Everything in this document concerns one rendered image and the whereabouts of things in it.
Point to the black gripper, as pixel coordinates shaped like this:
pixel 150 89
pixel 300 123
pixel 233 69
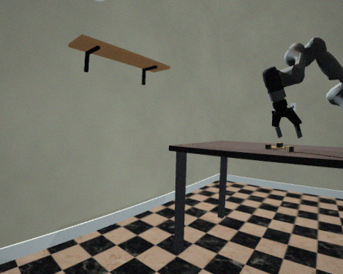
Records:
pixel 281 110

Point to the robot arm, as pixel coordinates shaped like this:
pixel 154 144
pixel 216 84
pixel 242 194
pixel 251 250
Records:
pixel 276 80

